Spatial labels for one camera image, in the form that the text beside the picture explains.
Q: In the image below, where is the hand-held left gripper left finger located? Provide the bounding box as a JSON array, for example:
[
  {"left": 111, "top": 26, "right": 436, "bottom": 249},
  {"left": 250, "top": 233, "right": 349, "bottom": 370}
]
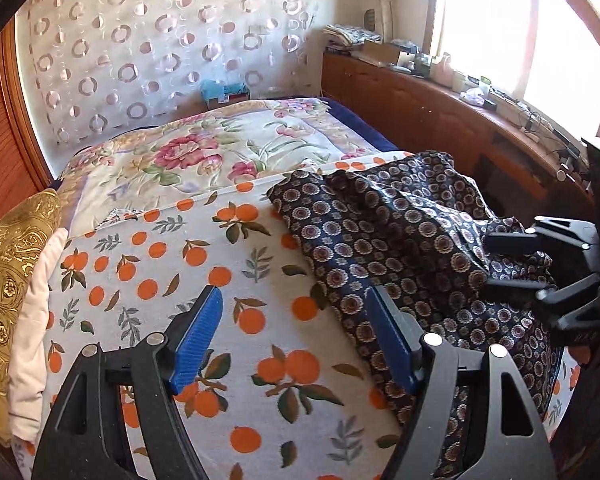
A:
[{"left": 30, "top": 285, "right": 224, "bottom": 480}]

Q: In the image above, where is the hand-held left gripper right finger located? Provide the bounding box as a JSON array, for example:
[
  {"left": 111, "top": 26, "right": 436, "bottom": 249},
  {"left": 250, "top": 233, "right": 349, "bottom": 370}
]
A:
[{"left": 365, "top": 285, "right": 558, "bottom": 480}]

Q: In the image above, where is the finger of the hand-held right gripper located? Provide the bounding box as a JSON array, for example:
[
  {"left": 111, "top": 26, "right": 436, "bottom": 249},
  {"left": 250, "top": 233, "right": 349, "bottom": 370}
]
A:
[
  {"left": 485, "top": 272, "right": 600, "bottom": 332},
  {"left": 482, "top": 216, "right": 600, "bottom": 267}
]

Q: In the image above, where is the navy medallion print garment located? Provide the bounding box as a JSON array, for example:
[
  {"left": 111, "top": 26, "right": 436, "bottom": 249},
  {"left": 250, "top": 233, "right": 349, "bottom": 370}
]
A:
[{"left": 267, "top": 150, "right": 566, "bottom": 480}]

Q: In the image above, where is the orange fruit print bed sheet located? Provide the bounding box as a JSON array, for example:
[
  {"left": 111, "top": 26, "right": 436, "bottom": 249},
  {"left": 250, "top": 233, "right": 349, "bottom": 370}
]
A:
[{"left": 7, "top": 152, "right": 581, "bottom": 480}]

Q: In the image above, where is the wooden sideboard cabinet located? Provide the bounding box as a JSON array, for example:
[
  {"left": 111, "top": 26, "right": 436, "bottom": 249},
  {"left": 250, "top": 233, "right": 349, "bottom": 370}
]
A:
[{"left": 321, "top": 50, "right": 596, "bottom": 221}]

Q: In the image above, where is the pale pink pillow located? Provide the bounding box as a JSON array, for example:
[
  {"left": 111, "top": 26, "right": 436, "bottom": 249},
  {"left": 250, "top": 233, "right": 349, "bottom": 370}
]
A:
[{"left": 7, "top": 227, "right": 71, "bottom": 446}]

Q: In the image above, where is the floral quilted blanket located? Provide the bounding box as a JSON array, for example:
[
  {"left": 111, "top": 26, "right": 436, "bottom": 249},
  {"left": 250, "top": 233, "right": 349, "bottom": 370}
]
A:
[{"left": 55, "top": 97, "right": 381, "bottom": 238}]

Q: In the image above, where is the navy blue bed sheet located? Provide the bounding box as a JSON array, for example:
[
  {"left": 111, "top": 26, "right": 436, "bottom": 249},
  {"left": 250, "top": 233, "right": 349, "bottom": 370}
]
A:
[{"left": 325, "top": 97, "right": 401, "bottom": 153}]

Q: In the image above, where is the white plastic bottle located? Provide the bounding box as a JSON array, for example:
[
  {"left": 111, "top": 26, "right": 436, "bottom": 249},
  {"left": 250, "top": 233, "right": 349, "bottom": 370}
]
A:
[{"left": 432, "top": 52, "right": 456, "bottom": 85}]

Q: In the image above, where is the gold patterned pillow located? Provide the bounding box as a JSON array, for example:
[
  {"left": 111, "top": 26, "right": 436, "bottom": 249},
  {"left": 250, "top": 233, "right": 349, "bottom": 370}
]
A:
[{"left": 0, "top": 189, "right": 63, "bottom": 448}]

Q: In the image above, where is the cardboard box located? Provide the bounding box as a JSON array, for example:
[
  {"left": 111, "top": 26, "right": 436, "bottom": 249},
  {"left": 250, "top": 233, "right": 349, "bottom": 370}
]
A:
[{"left": 362, "top": 40, "right": 407, "bottom": 66}]

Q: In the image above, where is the bright window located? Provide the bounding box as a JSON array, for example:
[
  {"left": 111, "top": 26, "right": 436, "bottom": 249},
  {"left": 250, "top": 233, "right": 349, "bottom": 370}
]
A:
[{"left": 425, "top": 0, "right": 600, "bottom": 141}]

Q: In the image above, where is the teal box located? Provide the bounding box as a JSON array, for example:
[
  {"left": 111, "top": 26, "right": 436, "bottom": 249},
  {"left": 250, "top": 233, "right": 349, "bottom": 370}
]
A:
[{"left": 200, "top": 79, "right": 251, "bottom": 111}]

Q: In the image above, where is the stack of folded printed cloths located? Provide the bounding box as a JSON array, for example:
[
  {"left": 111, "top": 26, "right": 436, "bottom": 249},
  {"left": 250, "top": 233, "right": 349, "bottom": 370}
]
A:
[{"left": 325, "top": 24, "right": 381, "bottom": 51}]

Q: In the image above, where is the sheer ring pattern curtain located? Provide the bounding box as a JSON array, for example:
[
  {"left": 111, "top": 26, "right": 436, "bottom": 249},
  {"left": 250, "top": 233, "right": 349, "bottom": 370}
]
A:
[{"left": 17, "top": 0, "right": 326, "bottom": 148}]

